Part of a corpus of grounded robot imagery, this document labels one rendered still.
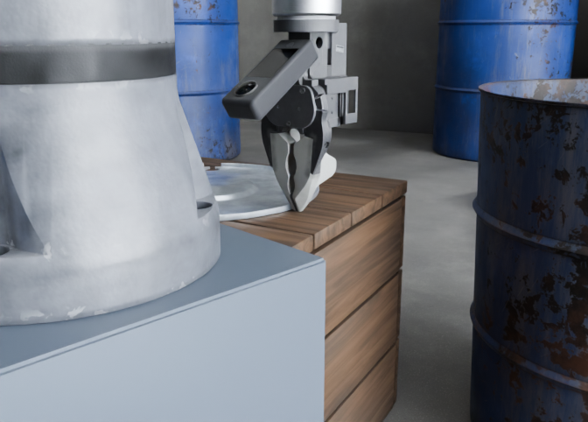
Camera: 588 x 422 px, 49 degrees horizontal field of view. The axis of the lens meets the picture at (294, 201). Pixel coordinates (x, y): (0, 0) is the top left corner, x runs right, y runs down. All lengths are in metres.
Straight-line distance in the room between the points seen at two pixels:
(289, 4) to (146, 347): 0.50
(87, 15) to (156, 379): 0.14
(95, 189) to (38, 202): 0.02
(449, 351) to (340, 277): 0.50
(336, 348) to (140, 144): 0.55
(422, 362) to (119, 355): 0.96
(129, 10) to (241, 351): 0.15
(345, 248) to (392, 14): 2.99
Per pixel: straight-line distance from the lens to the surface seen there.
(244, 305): 0.28
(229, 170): 0.97
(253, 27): 4.02
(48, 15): 0.26
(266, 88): 0.66
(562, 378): 0.84
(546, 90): 1.09
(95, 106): 0.26
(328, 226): 0.70
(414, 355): 1.20
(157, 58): 0.28
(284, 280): 0.29
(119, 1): 0.27
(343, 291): 0.77
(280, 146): 0.74
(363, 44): 3.73
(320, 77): 0.74
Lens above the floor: 0.55
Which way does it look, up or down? 15 degrees down
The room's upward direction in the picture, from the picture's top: straight up
